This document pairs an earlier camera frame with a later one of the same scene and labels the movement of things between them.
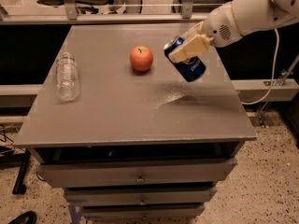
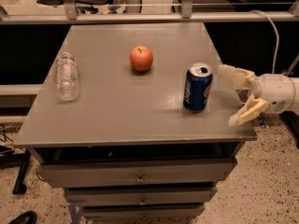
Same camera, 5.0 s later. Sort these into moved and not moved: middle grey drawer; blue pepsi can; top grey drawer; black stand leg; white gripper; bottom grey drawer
Moved: white gripper; blue pepsi can
Not moved: black stand leg; top grey drawer; bottom grey drawer; middle grey drawer
